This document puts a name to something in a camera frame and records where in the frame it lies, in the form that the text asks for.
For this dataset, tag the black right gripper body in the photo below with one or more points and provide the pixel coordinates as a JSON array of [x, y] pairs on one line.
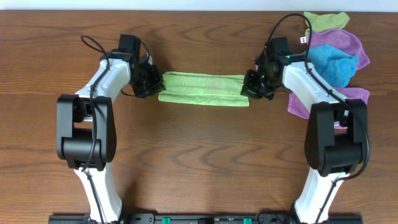
[[252, 83]]

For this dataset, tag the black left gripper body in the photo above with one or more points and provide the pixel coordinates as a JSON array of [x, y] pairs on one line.
[[151, 81]]

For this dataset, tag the light green cloth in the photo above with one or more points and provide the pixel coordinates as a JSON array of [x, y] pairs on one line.
[[203, 89]]

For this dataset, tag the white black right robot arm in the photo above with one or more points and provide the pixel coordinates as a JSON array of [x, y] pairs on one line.
[[336, 142]]

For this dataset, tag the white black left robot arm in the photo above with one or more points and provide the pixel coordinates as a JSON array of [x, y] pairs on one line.
[[86, 131]]

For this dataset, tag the lower purple cloth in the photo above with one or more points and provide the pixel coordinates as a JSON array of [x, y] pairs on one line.
[[351, 96]]

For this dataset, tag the purple cloth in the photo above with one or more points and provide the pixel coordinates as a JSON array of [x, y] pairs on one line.
[[344, 41], [351, 96]]

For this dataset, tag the blue cloth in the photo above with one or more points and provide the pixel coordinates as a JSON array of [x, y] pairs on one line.
[[333, 65]]

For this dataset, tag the small green cloth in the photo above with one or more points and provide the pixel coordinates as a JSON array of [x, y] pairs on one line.
[[321, 23]]

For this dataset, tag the upper purple cloth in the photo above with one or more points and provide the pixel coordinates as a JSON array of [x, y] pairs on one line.
[[344, 41]]

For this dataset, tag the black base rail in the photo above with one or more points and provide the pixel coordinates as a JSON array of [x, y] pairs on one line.
[[149, 218]]

